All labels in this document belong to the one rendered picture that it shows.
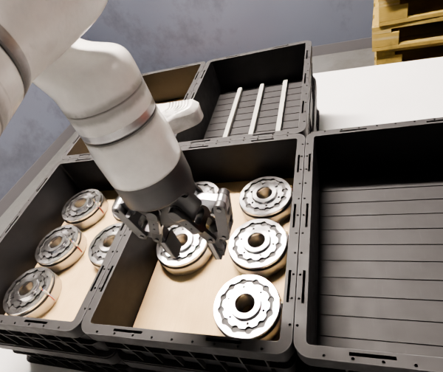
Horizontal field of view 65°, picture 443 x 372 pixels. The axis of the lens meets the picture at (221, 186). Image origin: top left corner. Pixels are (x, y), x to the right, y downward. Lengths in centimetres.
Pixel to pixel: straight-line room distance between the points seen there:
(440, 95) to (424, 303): 71
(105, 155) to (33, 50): 11
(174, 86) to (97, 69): 88
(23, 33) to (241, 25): 289
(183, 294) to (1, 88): 49
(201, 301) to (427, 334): 32
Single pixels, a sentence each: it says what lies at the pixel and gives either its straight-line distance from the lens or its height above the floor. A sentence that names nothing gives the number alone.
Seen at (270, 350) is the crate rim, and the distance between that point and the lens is 43.
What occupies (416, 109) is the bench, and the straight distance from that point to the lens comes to 110.
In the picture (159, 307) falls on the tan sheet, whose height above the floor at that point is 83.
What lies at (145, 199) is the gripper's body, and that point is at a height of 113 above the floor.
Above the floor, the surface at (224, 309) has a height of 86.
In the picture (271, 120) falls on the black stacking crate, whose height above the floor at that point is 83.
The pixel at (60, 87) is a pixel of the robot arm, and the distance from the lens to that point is 28.
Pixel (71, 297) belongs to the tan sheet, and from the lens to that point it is 75.
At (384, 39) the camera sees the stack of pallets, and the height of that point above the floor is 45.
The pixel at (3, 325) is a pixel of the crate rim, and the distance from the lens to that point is 67.
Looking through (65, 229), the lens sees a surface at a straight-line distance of 84.
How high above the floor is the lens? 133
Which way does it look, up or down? 41 degrees down
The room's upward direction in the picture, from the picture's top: 23 degrees counter-clockwise
